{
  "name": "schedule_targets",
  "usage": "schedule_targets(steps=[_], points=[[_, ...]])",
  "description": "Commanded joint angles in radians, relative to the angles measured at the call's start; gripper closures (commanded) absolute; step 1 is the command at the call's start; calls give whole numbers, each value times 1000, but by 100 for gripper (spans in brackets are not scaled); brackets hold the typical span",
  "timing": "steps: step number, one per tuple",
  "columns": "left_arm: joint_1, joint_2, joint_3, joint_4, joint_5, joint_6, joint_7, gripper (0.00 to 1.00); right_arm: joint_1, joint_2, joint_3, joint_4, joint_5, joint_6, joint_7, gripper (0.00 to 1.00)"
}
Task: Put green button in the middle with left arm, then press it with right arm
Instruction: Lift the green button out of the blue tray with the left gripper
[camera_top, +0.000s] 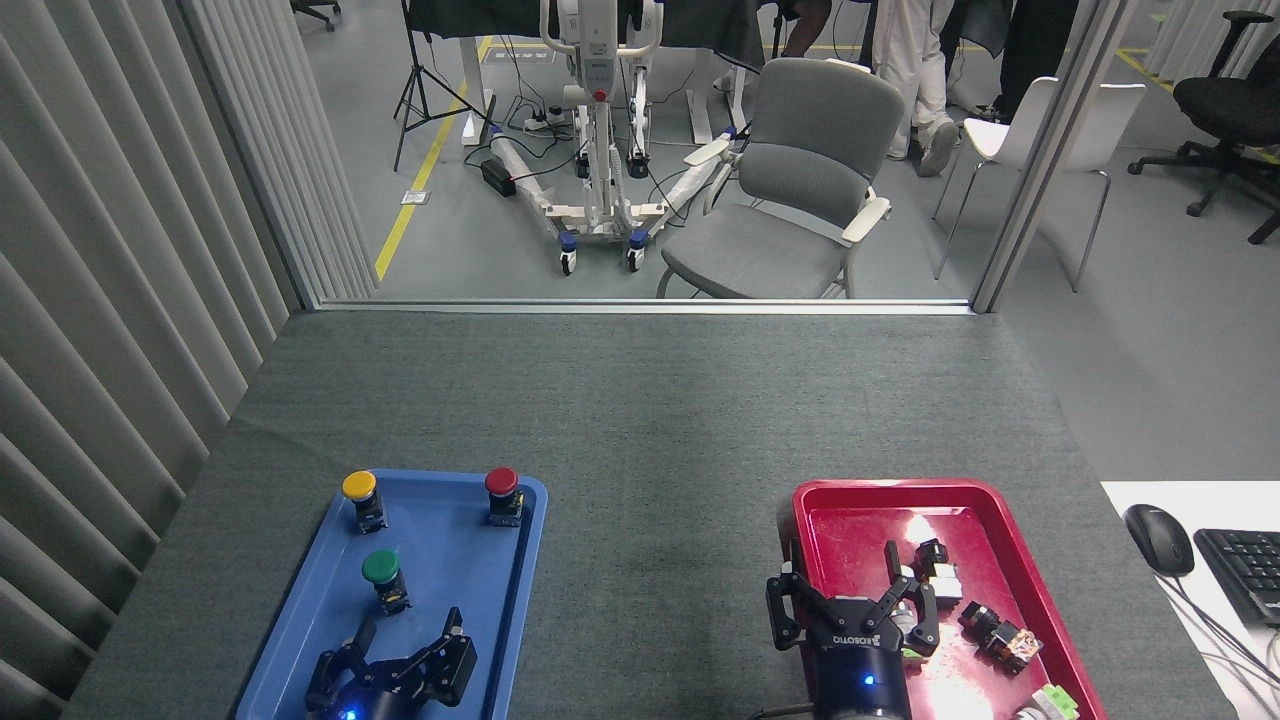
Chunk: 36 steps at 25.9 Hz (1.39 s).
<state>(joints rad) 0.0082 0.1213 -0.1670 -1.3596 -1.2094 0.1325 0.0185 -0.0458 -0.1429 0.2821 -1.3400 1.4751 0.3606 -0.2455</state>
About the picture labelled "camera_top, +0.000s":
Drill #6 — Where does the grey armchair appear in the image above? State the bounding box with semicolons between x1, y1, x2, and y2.
655;57;906;299

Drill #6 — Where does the silver and green switch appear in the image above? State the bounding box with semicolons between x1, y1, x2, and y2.
898;612;933;666

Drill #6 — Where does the black and white switch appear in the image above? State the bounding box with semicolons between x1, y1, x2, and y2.
912;538;964;607

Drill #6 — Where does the green and white switch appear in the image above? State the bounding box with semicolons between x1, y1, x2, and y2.
1012;683;1081;720

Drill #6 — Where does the red push button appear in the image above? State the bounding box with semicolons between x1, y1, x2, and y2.
484;466;525;528

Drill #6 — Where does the black tripod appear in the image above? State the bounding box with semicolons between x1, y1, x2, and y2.
392;0;498;173

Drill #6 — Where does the black office chair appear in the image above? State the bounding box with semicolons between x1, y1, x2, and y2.
1128;10;1280;246

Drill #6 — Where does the grey slatted wall panel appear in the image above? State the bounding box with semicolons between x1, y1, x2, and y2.
0;0;301;720

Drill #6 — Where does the red plastic tray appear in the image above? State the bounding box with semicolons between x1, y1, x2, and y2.
778;478;1109;720

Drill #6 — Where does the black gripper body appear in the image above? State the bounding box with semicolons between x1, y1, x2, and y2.
800;598;917;720
318;660;443;720

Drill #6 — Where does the black and orange switch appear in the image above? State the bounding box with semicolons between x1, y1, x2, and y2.
958;600;1044;676

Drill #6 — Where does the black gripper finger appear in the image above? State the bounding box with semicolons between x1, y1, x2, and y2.
868;541;942;658
766;563;833;651
305;617;379;713
385;607;478;708

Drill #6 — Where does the yellow push button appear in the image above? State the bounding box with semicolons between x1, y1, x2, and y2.
341;470;389;534

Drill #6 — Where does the silver slatted post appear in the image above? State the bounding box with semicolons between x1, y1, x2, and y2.
165;0;379;306

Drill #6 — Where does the white chair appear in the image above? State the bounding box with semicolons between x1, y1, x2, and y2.
932;77;1148;293

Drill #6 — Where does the black keyboard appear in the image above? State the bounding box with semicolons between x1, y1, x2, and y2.
1193;528;1280;629

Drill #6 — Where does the silver table edge rail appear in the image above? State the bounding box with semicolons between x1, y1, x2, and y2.
315;298;973;316

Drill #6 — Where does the person in black clothes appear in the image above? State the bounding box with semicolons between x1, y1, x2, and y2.
985;0;1079;123

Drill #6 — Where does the blue plastic tray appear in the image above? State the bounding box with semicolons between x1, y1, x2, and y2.
236;468;549;720

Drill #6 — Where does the person in white trousers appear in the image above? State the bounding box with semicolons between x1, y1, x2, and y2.
872;0;963;178

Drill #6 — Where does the green push button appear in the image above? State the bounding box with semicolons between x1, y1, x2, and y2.
361;548;413;616

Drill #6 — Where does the black mouse cable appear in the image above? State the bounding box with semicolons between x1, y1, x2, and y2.
1160;573;1280;693

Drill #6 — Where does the black computer mouse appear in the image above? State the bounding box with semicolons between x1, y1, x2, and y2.
1124;503;1196;578

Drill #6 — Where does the white wheeled stand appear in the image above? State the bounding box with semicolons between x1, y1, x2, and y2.
488;0;746;276

